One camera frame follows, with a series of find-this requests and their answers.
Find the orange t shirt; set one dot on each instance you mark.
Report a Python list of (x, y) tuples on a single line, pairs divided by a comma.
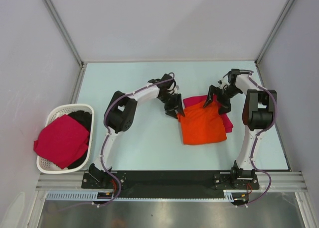
[(202, 125)]

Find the white plastic laundry basket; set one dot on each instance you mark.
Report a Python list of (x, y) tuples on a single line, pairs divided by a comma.
[(48, 167)]

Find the grey slotted cable duct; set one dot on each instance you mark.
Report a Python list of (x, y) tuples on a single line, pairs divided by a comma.
[(94, 196)]

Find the black garment in basket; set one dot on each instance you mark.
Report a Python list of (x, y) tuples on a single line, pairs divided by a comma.
[(85, 119)]

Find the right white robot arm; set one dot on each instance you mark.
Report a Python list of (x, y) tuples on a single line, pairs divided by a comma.
[(259, 115)]

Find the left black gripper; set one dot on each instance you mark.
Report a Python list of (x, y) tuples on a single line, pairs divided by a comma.
[(177, 105)]

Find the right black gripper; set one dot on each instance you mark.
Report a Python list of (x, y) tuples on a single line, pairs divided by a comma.
[(226, 106)]

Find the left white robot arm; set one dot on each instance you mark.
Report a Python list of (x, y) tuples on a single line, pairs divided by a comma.
[(119, 117)]

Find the aluminium frame rail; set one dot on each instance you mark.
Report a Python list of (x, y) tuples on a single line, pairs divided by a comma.
[(282, 181)]

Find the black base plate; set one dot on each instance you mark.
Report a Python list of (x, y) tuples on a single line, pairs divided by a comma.
[(198, 184)]

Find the magenta t shirt in basket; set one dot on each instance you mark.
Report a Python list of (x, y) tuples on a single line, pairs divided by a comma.
[(62, 142)]

